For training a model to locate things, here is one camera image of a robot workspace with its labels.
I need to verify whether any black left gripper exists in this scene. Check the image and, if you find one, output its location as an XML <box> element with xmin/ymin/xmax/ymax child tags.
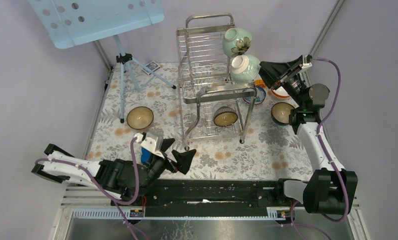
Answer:
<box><xmin>139</xmin><ymin>139</ymin><xmax>197</xmax><ymax>198</ymax></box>

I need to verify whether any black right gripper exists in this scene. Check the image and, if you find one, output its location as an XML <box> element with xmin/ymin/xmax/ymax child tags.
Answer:
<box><xmin>255</xmin><ymin>58</ymin><xmax>307</xmax><ymax>109</ymax></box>

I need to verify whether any orange bowl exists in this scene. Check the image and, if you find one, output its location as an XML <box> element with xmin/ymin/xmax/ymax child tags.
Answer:
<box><xmin>271</xmin><ymin>86</ymin><xmax>290</xmax><ymax>99</ymax></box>

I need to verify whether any white blue floral bowl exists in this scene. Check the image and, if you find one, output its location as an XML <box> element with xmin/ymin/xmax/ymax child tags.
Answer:
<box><xmin>242</xmin><ymin>86</ymin><xmax>267</xmax><ymax>105</ymax></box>

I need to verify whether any green celadon bowl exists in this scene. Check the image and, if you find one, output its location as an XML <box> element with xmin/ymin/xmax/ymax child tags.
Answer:
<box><xmin>230</xmin><ymin>54</ymin><xmax>261</xmax><ymax>84</ymax></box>
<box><xmin>222</xmin><ymin>27</ymin><xmax>252</xmax><ymax>58</ymax></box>

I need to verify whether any teal blue bowl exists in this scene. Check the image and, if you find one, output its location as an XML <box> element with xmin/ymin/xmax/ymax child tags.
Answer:
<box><xmin>271</xmin><ymin>102</ymin><xmax>294</xmax><ymax>126</ymax></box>

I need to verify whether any brown speckled bowl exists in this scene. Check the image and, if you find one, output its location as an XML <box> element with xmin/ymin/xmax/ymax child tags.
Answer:
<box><xmin>126</xmin><ymin>106</ymin><xmax>154</xmax><ymax>131</ymax></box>

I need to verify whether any steel two-tier dish rack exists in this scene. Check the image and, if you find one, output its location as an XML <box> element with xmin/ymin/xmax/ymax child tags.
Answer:
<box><xmin>176</xmin><ymin>12</ymin><xmax>257</xmax><ymax>150</ymax></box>

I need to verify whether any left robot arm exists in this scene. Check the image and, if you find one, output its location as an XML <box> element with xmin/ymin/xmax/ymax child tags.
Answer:
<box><xmin>31</xmin><ymin>132</ymin><xmax>197</xmax><ymax>206</ymax></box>

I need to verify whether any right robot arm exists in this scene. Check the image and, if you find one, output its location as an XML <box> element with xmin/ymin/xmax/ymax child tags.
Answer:
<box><xmin>259</xmin><ymin>55</ymin><xmax>358</xmax><ymax>221</ymax></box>

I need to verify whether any small yellow object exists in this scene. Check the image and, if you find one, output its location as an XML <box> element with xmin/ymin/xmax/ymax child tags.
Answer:
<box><xmin>254</xmin><ymin>79</ymin><xmax>266</xmax><ymax>88</ymax></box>

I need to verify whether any blue sponge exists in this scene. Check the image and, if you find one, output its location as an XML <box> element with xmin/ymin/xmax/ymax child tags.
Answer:
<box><xmin>141</xmin><ymin>147</ymin><xmax>152</xmax><ymax>165</ymax></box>

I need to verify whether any floral tablecloth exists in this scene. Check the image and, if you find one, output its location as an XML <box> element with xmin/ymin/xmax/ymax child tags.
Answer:
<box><xmin>87</xmin><ymin>66</ymin><xmax>313</xmax><ymax>181</ymax></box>

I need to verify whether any dark patterned bowl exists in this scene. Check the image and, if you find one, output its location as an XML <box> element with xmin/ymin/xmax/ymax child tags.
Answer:
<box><xmin>213</xmin><ymin>106</ymin><xmax>238</xmax><ymax>127</ymax></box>

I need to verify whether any small card on table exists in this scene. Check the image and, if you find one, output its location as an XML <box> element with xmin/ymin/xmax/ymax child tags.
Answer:
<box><xmin>142</xmin><ymin>61</ymin><xmax>160</xmax><ymax>75</ymax></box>

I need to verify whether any light blue music stand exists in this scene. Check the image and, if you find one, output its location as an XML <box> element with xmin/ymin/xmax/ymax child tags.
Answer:
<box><xmin>29</xmin><ymin>0</ymin><xmax>176</xmax><ymax>123</ymax></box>

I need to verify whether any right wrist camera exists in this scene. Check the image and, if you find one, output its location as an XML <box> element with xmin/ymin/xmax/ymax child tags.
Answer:
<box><xmin>299</xmin><ymin>54</ymin><xmax>313</xmax><ymax>69</ymax></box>

